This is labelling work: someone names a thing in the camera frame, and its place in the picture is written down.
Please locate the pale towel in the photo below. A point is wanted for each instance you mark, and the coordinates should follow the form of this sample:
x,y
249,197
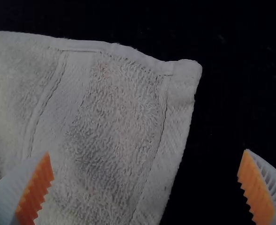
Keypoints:
x,y
109,117

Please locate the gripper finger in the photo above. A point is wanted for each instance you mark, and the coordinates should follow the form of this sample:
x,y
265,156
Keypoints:
x,y
13,197
264,187

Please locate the black mat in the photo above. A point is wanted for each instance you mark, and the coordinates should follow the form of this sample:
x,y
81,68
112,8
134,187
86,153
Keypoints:
x,y
234,70

